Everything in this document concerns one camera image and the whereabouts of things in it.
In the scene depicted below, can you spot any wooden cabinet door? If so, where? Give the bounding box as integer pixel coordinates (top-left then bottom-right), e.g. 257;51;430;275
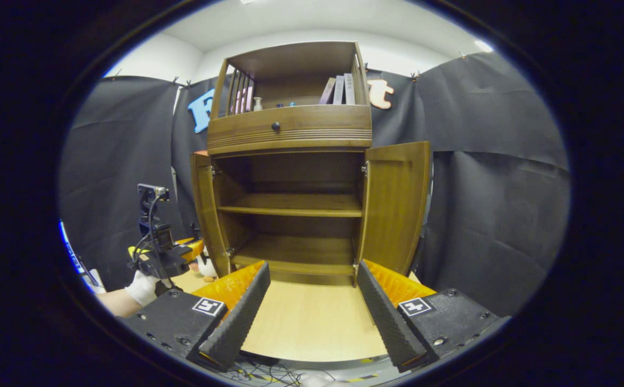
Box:
191;152;232;278
356;141;432;277

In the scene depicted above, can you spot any plush penguin toy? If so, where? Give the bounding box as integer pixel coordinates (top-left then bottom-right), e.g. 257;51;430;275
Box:
196;253;219;283

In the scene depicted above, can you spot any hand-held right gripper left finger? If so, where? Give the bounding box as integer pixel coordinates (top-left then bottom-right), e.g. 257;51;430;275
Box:
121;261;271;372

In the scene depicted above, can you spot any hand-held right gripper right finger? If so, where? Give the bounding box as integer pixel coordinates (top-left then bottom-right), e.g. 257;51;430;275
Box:
356;260;511;373

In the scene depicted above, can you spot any wooden cabinet drawer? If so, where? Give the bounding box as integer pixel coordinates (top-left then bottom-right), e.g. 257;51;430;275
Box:
207;105;372;156

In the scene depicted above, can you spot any white blue-edged board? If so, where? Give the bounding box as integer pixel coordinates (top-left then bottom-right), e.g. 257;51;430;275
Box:
59;219;107;295

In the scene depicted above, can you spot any tangle of black cables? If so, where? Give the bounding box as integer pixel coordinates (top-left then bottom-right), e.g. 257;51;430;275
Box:
231;359;304;387

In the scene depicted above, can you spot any wooden double-door shoe cabinet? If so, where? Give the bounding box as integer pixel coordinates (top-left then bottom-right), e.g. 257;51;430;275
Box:
191;41;432;285

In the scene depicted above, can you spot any black backdrop cloth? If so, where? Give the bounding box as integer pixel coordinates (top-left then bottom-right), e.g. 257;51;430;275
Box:
58;51;571;318

